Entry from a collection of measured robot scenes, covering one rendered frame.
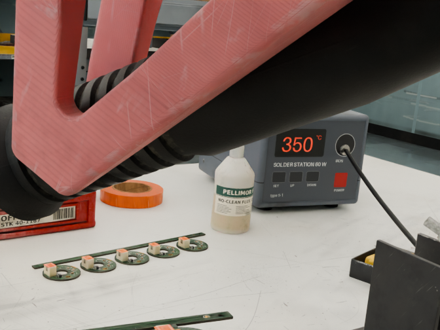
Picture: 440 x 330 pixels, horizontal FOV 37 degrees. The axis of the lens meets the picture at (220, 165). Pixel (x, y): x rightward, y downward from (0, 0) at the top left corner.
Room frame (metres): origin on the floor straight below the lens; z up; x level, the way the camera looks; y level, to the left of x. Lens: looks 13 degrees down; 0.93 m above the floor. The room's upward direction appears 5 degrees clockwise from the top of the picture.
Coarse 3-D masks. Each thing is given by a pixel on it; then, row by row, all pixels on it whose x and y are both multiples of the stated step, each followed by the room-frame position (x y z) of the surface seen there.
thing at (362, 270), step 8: (360, 256) 0.46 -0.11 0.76; (368, 256) 0.46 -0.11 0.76; (352, 264) 0.45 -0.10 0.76; (360, 264) 0.44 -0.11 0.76; (368, 264) 0.44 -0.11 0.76; (352, 272) 0.45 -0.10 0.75; (360, 272) 0.44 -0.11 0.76; (368, 272) 0.44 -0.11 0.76; (360, 280) 0.44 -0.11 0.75; (368, 280) 0.44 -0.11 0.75
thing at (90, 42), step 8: (168, 0) 2.91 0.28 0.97; (176, 0) 2.93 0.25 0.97; (184, 0) 2.95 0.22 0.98; (192, 0) 2.98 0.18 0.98; (88, 24) 2.69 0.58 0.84; (88, 40) 3.27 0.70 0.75; (88, 48) 2.68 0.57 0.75; (152, 48) 3.02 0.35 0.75; (88, 56) 2.68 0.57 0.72; (88, 64) 2.72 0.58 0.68
